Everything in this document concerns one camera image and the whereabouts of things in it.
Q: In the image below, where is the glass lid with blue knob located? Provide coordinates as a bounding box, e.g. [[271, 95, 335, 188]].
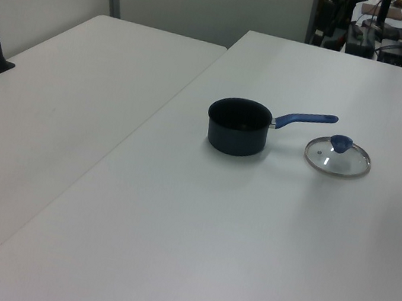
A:
[[300, 128, 375, 183]]

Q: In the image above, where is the black office chair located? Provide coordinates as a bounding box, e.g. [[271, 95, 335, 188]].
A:
[[311, 0, 360, 52]]

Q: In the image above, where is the black monitor stand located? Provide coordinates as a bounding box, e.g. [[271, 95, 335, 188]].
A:
[[360, 0, 402, 42]]

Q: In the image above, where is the dark saucepan with blue handle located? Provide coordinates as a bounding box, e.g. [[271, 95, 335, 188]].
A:
[[201, 93, 340, 173]]

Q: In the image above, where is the white side table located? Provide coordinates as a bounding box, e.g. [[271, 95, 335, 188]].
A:
[[0, 0, 231, 295]]

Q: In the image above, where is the black box device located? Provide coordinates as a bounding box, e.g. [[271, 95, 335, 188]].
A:
[[376, 40, 402, 68]]

